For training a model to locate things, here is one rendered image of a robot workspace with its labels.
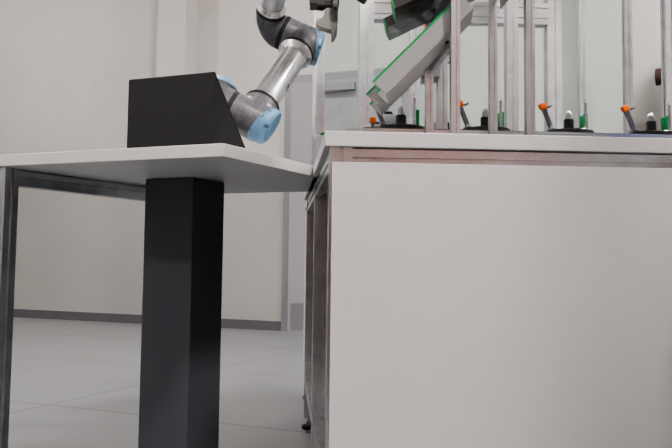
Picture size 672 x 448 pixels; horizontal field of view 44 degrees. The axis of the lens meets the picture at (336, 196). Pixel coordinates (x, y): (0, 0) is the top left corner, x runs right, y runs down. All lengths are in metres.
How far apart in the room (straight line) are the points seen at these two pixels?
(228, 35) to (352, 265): 6.12
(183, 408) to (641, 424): 1.17
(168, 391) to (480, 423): 0.98
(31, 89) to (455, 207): 7.54
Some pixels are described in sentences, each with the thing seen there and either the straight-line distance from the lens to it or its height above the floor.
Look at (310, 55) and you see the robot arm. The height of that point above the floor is 1.27.
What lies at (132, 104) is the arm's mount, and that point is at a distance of 2.37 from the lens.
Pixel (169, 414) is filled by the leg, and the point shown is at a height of 0.19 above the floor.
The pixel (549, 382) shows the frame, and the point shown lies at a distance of 1.68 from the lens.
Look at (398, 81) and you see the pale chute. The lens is 1.90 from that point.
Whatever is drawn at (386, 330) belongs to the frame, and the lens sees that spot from 1.60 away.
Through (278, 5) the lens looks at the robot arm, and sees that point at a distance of 2.72.
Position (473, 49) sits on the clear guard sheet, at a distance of 3.87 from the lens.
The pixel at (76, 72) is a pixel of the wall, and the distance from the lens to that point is 8.55.
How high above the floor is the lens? 0.61
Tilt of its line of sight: 4 degrees up
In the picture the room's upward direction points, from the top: 1 degrees clockwise
